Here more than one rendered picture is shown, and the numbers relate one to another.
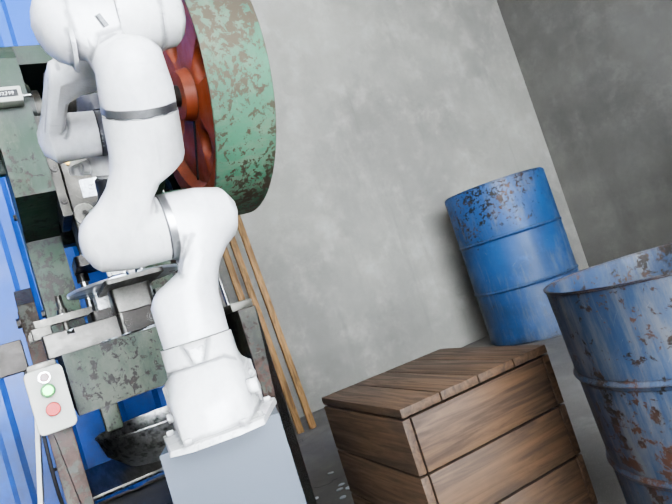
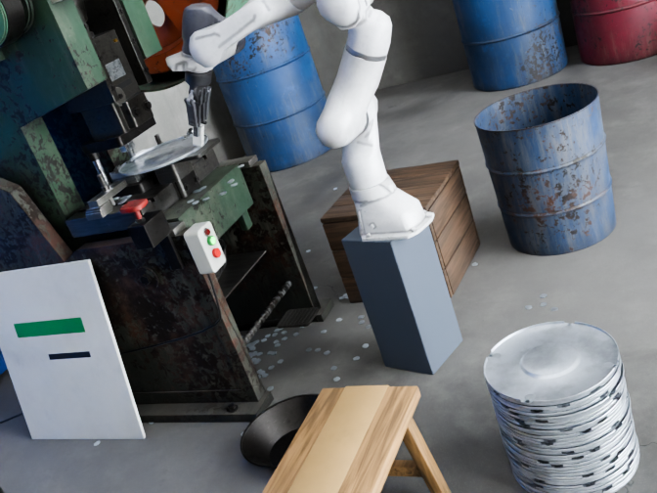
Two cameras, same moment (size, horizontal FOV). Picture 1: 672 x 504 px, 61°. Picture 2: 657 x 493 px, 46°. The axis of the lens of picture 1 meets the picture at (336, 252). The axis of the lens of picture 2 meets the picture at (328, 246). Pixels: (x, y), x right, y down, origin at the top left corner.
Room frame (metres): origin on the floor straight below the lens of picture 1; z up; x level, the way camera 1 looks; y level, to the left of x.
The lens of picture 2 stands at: (-0.72, 1.47, 1.31)
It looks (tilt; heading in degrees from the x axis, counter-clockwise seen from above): 23 degrees down; 328
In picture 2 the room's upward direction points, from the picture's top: 20 degrees counter-clockwise
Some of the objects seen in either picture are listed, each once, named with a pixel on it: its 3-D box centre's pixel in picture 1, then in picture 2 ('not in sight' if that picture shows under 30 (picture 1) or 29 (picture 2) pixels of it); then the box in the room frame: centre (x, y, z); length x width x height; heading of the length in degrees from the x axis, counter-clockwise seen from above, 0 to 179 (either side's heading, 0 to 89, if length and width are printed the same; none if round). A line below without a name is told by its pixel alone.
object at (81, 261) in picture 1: (112, 262); (120, 138); (1.61, 0.62, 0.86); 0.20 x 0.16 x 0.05; 119
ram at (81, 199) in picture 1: (96, 200); (108, 81); (1.57, 0.60, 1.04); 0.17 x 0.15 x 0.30; 29
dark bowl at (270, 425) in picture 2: not in sight; (294, 437); (0.95, 0.75, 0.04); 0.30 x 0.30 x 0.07
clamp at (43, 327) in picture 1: (59, 315); (104, 191); (1.53, 0.77, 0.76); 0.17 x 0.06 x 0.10; 119
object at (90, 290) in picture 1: (125, 281); (163, 154); (1.50, 0.56, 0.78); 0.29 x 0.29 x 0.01
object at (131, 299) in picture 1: (134, 303); (184, 171); (1.46, 0.53, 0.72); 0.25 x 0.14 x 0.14; 29
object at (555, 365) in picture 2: not in sight; (549, 359); (0.28, 0.42, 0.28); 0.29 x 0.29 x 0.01
